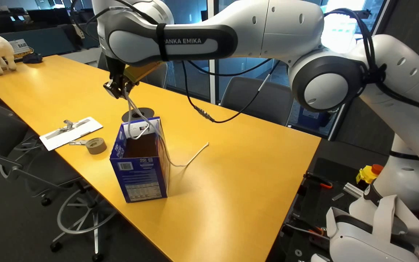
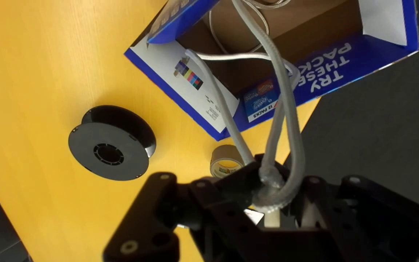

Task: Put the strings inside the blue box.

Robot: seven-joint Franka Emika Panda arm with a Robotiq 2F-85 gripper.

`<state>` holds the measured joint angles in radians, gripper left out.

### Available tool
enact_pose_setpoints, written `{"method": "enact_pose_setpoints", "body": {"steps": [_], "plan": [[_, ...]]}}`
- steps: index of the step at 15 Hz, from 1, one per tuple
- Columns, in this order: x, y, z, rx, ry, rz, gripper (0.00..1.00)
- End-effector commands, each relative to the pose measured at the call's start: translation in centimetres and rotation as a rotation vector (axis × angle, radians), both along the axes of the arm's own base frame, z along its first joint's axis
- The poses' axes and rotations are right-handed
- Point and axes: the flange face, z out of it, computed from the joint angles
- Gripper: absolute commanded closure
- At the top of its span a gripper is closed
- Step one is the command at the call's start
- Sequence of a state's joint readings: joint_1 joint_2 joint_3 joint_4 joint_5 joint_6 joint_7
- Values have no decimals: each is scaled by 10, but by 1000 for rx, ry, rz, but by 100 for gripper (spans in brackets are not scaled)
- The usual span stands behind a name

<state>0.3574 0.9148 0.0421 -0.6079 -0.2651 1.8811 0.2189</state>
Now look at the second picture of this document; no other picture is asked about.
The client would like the tan tape roll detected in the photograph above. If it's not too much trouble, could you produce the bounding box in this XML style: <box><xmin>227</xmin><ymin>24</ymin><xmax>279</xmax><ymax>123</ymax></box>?
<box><xmin>210</xmin><ymin>144</ymin><xmax>246</xmax><ymax>179</ymax></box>

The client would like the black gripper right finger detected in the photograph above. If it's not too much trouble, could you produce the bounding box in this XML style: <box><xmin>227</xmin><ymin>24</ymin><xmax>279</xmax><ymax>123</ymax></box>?
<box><xmin>291</xmin><ymin>174</ymin><xmax>419</xmax><ymax>262</ymax></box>

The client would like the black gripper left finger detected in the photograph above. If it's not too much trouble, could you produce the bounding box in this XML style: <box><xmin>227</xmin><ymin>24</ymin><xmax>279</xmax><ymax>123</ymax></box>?
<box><xmin>103</xmin><ymin>155</ymin><xmax>269</xmax><ymax>262</ymax></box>

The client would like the blue cardboard box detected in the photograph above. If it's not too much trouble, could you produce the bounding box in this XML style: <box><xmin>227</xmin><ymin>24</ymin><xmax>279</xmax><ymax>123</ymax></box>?
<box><xmin>124</xmin><ymin>0</ymin><xmax>419</xmax><ymax>143</ymax></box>

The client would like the black tape roll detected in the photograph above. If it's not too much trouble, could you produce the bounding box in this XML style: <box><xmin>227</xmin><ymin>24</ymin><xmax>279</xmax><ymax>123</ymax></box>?
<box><xmin>67</xmin><ymin>105</ymin><xmax>157</xmax><ymax>182</ymax></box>

